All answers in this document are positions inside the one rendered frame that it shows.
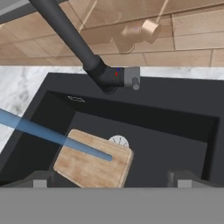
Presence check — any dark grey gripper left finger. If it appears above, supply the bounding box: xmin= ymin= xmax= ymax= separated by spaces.
xmin=3 ymin=171 xmax=56 ymax=188

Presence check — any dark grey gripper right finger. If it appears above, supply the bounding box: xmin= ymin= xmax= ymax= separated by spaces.
xmin=167 ymin=171 xmax=223 ymax=188

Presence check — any black sink basin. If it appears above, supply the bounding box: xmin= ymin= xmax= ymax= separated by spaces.
xmin=0 ymin=72 xmax=224 ymax=188

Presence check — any wooden cutting board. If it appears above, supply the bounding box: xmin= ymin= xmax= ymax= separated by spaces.
xmin=53 ymin=129 xmax=135 ymax=188

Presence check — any silver sink drain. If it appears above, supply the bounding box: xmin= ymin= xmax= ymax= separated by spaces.
xmin=108 ymin=134 xmax=130 ymax=149

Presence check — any black sink faucet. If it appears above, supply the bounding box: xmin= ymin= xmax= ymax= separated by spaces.
xmin=28 ymin=0 xmax=140 ymax=95

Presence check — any grey faucet handle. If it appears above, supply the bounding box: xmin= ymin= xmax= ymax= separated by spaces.
xmin=123 ymin=66 xmax=141 ymax=91

